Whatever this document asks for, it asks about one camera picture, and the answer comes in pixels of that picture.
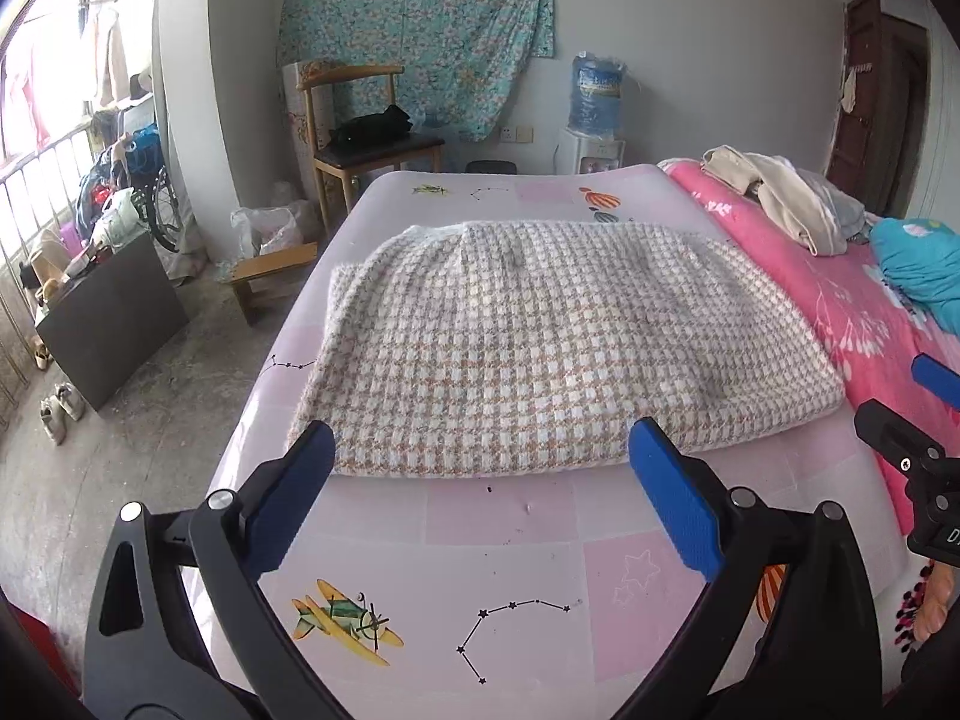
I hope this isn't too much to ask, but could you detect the beige houndstooth knit coat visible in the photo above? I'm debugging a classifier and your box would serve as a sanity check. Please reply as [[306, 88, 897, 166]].
[[291, 221, 844, 478]]

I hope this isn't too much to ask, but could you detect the black bag on chair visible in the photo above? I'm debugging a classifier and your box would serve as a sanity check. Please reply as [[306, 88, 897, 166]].
[[329, 104, 412, 153]]

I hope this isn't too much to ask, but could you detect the cream clothes pile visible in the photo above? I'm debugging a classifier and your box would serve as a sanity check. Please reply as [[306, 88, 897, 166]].
[[701, 145, 867, 257]]

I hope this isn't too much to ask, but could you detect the pair of beige shoes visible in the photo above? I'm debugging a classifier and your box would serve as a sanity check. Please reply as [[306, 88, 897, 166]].
[[39, 382, 86, 445]]

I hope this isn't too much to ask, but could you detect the blue water bottle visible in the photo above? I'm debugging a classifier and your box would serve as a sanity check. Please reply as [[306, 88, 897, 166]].
[[568, 52, 626, 138]]

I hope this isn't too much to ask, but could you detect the person's right hand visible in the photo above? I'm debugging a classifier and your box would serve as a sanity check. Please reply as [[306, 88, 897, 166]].
[[913, 562, 955, 642]]

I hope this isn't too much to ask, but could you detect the white plastic bag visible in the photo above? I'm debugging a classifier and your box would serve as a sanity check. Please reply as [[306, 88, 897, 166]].
[[229, 200, 319, 260]]

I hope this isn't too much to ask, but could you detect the teal floral hanging cloth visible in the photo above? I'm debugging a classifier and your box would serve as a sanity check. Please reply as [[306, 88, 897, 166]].
[[277, 0, 555, 142]]

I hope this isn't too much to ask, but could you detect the teal garment on bed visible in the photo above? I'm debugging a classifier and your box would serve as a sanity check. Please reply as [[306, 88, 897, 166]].
[[869, 218, 960, 335]]

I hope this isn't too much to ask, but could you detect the wooden chair with dark seat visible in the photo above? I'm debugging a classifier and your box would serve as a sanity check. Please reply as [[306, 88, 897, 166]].
[[296, 62, 446, 236]]

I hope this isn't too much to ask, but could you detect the wheelchair with blue bag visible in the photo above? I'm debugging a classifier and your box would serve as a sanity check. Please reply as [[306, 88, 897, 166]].
[[73, 124, 182, 254]]

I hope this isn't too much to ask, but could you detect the dark wooden door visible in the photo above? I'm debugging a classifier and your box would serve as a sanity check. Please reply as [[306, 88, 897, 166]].
[[827, 0, 929, 218]]

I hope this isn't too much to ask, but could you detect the pink floral bedsheet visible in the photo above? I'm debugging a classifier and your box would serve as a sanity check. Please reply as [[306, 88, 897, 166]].
[[657, 156, 960, 653]]

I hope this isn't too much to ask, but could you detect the white water dispenser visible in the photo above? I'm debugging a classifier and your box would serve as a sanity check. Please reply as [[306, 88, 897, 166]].
[[553, 127, 625, 176]]

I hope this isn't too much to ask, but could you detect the small wooden stool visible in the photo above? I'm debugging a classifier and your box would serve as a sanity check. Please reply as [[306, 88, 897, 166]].
[[228, 242, 319, 325]]

